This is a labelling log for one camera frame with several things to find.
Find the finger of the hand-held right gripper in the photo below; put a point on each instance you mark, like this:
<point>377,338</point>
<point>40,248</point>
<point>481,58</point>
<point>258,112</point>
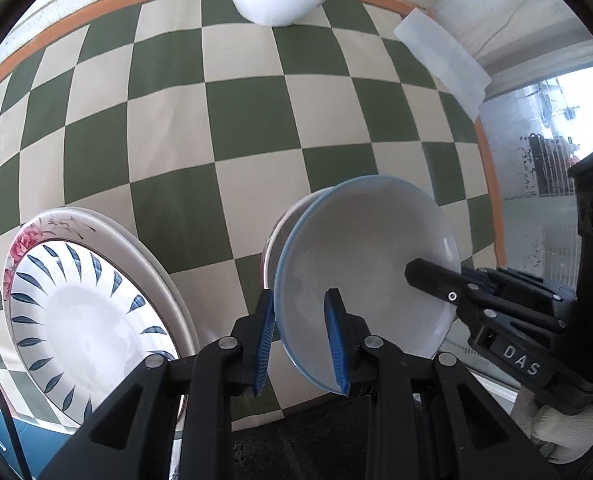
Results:
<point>429,277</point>
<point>526,287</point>

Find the blue rimmed bowl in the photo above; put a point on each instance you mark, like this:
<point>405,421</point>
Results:
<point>366,240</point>

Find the translucent white sheet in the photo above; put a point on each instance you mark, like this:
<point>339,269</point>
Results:
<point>446,60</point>

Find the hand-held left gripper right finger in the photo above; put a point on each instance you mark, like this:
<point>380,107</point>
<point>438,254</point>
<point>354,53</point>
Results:
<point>336,340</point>

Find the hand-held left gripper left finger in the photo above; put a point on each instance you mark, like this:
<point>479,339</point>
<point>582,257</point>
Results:
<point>264,340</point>

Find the frosted glass sliding door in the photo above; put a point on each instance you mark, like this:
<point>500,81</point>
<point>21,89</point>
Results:
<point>526,170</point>

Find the pink floral white plate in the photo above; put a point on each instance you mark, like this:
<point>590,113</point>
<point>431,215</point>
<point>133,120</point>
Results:
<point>31,237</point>

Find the person's right hand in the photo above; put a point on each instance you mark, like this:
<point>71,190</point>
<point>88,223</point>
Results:
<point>556,435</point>

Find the blue leaf pattern plate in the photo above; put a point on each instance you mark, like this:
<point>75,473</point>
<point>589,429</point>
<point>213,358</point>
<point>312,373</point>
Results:
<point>86,330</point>

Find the green checkered tablecloth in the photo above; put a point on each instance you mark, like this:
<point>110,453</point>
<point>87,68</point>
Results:
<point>226,125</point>

